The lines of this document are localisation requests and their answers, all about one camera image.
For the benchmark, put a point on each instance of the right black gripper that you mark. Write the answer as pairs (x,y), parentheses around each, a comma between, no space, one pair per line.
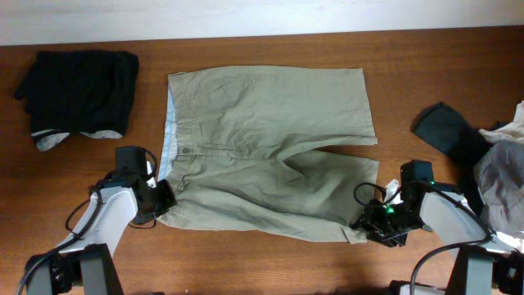
(377,229)

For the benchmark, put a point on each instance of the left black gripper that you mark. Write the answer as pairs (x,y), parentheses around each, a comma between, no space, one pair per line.
(164,197)

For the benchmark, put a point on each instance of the khaki cargo shorts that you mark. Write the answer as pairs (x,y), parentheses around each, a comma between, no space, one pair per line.
(247,148)

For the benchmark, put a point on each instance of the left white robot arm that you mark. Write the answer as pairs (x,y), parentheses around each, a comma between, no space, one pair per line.
(85,256)

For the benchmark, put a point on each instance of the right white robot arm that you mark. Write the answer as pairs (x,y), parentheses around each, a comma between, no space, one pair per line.
(482,261)

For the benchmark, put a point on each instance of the dark teal garment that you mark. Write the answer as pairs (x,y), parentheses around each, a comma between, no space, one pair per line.
(446,130)

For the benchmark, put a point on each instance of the grey cloth under black garment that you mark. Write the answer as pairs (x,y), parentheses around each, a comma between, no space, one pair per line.
(49,138)

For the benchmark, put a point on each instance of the grey brown garment pile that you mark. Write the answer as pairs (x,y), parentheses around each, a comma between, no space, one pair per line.
(499,176)

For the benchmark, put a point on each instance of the folded black garment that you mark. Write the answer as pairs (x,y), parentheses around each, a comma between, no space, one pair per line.
(81,91)

